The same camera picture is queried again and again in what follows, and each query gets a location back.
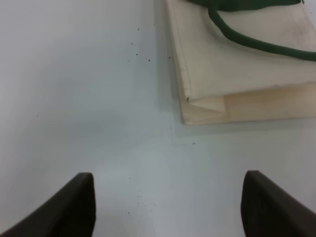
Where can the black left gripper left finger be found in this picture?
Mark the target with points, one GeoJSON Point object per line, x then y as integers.
{"type": "Point", "coordinates": [71, 212]}

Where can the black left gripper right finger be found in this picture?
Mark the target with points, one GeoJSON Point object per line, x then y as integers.
{"type": "Point", "coordinates": [268, 211]}

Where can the white linen bag green handles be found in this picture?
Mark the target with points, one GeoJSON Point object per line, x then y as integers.
{"type": "Point", "coordinates": [222, 81]}

